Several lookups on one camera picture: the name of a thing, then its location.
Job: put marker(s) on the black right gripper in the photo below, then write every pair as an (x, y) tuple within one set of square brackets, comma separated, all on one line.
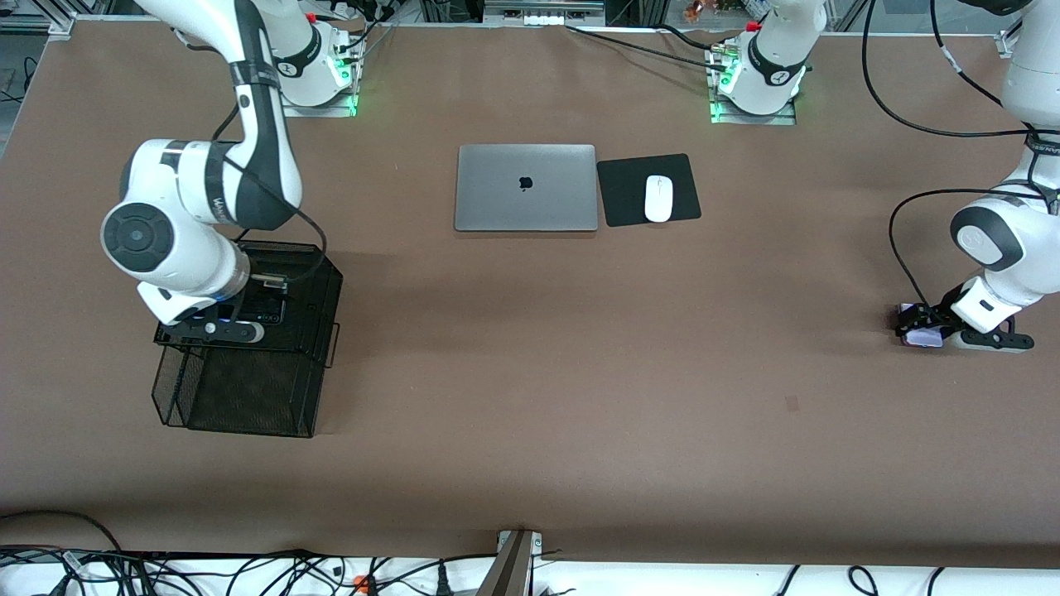
[(267, 305)]

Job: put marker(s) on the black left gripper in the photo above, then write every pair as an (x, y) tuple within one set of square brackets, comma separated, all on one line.
[(939, 315)]

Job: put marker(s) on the small black flip phone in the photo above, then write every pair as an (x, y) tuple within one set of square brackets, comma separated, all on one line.
[(272, 310)]

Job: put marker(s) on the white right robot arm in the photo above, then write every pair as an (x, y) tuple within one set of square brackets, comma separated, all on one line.
[(182, 240)]

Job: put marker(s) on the black mesh two-tier tray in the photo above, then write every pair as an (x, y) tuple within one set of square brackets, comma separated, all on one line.
[(248, 389)]

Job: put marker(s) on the silver closed laptop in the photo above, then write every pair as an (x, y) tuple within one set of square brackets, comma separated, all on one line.
[(526, 199)]

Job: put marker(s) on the white computer mouse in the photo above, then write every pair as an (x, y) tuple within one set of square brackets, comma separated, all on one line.
[(658, 199)]

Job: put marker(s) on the orange plug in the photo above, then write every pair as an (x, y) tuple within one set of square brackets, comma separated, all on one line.
[(360, 584)]

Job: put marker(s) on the black mouse pad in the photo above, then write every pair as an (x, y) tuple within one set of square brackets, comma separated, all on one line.
[(625, 194)]

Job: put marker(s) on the black power plug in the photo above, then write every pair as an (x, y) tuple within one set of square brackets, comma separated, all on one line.
[(443, 581)]

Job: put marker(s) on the white connector strip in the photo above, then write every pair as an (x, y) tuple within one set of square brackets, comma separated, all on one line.
[(546, 18)]

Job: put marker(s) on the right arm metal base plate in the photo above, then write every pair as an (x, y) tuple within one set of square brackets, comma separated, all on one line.
[(319, 110)]

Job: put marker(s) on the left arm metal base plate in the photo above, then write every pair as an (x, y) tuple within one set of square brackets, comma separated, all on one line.
[(754, 118)]

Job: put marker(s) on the aluminium frame rail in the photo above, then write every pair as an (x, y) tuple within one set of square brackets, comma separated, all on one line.
[(37, 21)]

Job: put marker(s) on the grey metal post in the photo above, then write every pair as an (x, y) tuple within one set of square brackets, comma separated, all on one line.
[(509, 567)]

